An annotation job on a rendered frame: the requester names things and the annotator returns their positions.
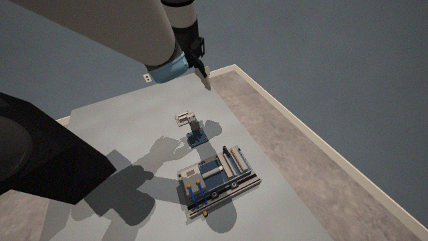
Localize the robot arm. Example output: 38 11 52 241
0 0 197 181

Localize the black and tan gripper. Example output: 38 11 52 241
171 20 211 91

